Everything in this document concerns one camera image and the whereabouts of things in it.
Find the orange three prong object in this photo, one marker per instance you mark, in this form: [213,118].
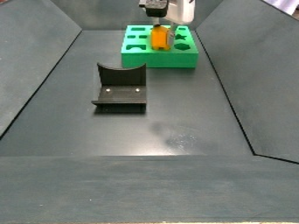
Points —
[159,38]

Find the green foam shape board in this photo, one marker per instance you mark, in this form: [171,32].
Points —
[138,51]

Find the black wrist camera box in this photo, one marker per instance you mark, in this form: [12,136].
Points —
[155,8]

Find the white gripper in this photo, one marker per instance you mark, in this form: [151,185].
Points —
[179,14]

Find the black angled bracket stand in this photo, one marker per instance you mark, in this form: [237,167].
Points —
[122,85]

